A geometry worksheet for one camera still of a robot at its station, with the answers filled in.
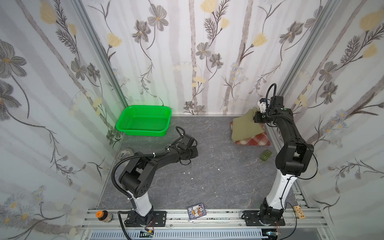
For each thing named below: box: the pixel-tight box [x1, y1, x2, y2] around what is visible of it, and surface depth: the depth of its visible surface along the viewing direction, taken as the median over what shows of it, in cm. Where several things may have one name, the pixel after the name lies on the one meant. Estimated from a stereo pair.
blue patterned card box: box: [187, 203, 207, 220], surface depth 76 cm
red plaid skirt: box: [230, 121, 271, 146], surface depth 104 cm
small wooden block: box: [293, 205, 306, 219], surface depth 77 cm
